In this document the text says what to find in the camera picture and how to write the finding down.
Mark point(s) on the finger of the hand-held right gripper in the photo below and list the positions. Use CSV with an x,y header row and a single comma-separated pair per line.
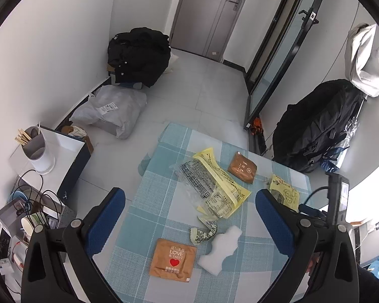
x,y
309,210

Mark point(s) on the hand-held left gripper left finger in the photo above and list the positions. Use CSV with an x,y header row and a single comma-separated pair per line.
x,y
105,221

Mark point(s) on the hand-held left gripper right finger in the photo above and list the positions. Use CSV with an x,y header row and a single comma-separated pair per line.
x,y
273,224

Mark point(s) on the yellow printed plastic wrapper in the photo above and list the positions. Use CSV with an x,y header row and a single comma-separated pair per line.
x,y
284,192
221,176

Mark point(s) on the white foam piece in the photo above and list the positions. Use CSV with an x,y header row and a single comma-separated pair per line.
x,y
221,249

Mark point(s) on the person's right forearm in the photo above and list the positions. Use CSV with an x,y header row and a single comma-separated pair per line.
x,y
372,285

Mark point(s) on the dark brown sachet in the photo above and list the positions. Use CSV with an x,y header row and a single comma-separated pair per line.
x,y
241,168

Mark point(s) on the silver folded umbrella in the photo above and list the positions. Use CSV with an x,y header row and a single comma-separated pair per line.
x,y
350,132

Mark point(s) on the torn printed wrapper piece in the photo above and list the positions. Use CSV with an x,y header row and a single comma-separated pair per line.
x,y
202,235

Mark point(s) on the paper bowl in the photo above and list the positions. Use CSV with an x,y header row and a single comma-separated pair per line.
x,y
31,224

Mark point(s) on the brown sachet with red heart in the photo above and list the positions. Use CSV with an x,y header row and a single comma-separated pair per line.
x,y
173,262

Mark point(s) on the black backpack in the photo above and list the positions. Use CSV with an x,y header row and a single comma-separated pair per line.
x,y
312,123

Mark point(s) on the white box with blue side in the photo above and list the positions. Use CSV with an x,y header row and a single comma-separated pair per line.
x,y
63,151

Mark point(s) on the white chopstick holder cup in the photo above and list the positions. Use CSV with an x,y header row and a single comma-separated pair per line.
x,y
41,161

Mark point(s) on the open cardboard box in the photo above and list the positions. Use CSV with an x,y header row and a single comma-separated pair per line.
x,y
82,135

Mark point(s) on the blue round container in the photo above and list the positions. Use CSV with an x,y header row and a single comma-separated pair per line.
x,y
17,197

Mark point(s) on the orange and black object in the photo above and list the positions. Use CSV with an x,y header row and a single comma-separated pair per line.
x,y
256,125

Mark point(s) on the grey box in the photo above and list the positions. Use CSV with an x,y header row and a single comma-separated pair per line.
x,y
6,217

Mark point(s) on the grey plastic parcel bag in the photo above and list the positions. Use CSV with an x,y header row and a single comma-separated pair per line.
x,y
113,113

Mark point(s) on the bundle of wooden chopsticks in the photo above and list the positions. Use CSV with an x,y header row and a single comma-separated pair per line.
x,y
22,137

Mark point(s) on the white garment on hook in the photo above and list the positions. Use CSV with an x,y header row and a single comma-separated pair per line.
x,y
364,66

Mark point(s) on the black framed glass door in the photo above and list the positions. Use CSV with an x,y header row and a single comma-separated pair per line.
x,y
281,53

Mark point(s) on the black jacket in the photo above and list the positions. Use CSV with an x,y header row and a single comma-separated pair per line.
x,y
139,56

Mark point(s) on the cream cloth bag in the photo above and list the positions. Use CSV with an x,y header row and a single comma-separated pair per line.
x,y
173,61

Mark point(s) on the grey room door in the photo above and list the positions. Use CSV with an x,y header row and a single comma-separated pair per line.
x,y
205,15

